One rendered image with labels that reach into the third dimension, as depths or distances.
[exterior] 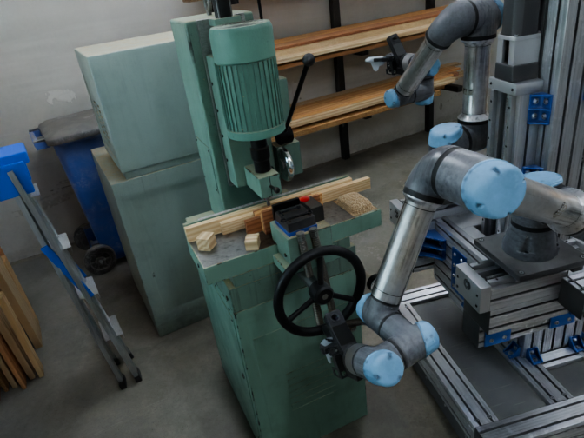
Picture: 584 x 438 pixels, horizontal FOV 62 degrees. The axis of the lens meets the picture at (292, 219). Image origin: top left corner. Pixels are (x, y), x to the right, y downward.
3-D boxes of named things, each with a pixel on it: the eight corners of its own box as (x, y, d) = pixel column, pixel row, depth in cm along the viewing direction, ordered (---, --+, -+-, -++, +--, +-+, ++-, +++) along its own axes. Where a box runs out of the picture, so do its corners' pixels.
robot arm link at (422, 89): (403, 105, 201) (403, 79, 196) (425, 99, 205) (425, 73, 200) (416, 109, 194) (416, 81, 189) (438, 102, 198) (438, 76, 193)
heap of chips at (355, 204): (354, 216, 155) (353, 206, 153) (332, 201, 166) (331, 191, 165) (377, 209, 158) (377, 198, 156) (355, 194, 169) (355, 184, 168)
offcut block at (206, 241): (210, 251, 146) (208, 239, 145) (198, 250, 148) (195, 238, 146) (216, 243, 150) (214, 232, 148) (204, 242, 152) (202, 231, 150)
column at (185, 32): (227, 233, 177) (182, 22, 143) (210, 210, 195) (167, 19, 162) (283, 215, 184) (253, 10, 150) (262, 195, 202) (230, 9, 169)
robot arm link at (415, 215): (408, 130, 111) (343, 317, 124) (442, 142, 102) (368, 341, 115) (443, 140, 117) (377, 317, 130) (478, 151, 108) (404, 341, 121)
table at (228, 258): (215, 303, 133) (211, 285, 130) (189, 255, 158) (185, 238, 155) (400, 236, 152) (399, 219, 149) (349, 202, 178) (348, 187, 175)
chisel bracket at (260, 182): (262, 203, 152) (258, 179, 148) (248, 189, 163) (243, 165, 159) (284, 197, 154) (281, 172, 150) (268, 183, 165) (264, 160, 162)
